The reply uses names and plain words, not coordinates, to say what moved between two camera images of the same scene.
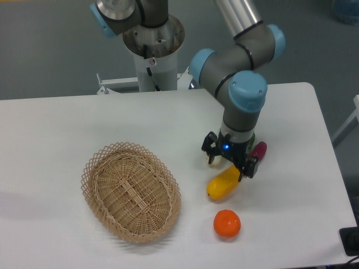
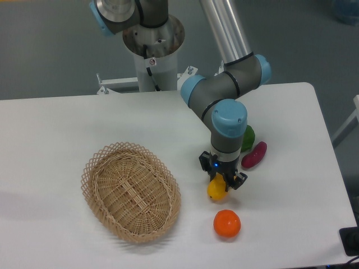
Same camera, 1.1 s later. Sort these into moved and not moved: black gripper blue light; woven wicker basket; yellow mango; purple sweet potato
Moved: black gripper blue light
Not moved: woven wicker basket; purple sweet potato; yellow mango
